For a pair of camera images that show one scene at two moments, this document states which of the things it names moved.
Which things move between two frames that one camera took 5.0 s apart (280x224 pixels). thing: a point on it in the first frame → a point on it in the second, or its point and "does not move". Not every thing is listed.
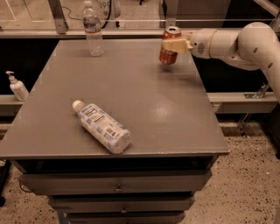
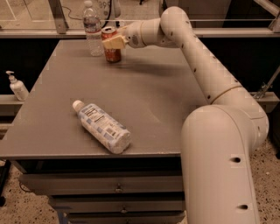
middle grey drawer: (122, 204) does not move
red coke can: (167, 56) → (111, 55)
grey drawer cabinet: (175, 132) does not move
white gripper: (199, 42) → (133, 33)
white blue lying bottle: (103, 127) does not move
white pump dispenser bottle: (17, 87) does not move
